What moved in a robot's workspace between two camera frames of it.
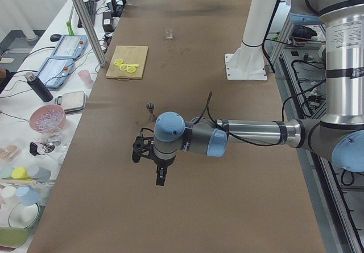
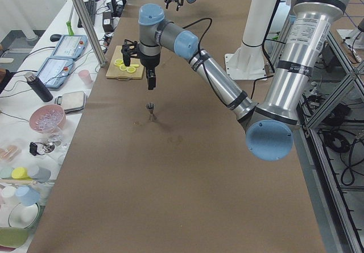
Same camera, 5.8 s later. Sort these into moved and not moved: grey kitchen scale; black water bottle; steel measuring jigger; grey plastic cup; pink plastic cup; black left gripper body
Moved: black left gripper body
Not moved: steel measuring jigger; black water bottle; pink plastic cup; grey plastic cup; grey kitchen scale
